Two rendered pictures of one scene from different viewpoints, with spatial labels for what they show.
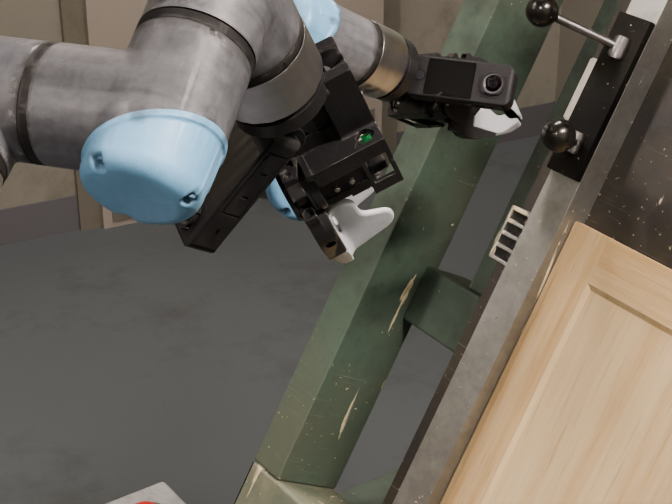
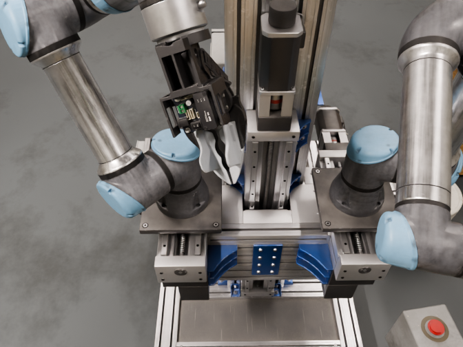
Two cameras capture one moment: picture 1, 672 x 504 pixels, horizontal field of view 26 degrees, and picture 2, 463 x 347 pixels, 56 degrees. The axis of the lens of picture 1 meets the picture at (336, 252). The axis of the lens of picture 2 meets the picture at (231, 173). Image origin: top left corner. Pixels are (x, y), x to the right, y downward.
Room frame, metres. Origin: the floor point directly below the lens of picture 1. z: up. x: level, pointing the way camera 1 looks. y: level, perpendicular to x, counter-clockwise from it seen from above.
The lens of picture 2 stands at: (1.20, -0.38, 2.01)
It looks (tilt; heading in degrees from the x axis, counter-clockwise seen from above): 48 degrees down; 116
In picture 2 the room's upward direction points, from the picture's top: straight up
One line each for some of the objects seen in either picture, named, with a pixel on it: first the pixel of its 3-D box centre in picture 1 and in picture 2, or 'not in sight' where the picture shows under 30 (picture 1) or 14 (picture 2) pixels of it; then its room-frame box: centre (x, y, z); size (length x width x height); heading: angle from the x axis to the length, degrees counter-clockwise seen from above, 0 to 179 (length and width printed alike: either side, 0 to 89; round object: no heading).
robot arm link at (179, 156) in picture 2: not in sight; (175, 158); (0.73, 0.25, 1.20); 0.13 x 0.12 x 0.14; 72
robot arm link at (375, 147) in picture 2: not in sight; (372, 155); (1.18, 0.48, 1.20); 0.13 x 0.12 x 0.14; 14
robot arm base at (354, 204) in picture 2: not in sight; (359, 184); (1.18, 0.48, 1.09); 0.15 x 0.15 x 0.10
